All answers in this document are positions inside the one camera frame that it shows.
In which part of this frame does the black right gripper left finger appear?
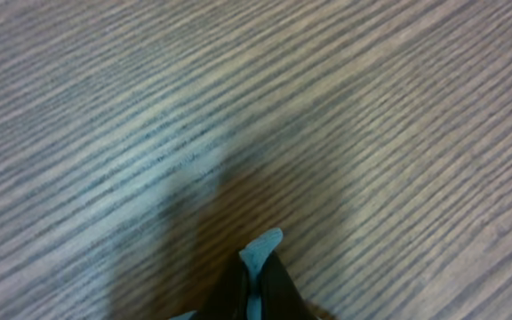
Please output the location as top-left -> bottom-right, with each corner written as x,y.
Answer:
191,252 -> 250,320

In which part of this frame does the light blue printed t-shirt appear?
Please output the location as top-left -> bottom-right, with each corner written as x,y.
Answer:
169,228 -> 284,320

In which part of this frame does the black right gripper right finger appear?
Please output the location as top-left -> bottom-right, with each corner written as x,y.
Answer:
258,252 -> 317,320

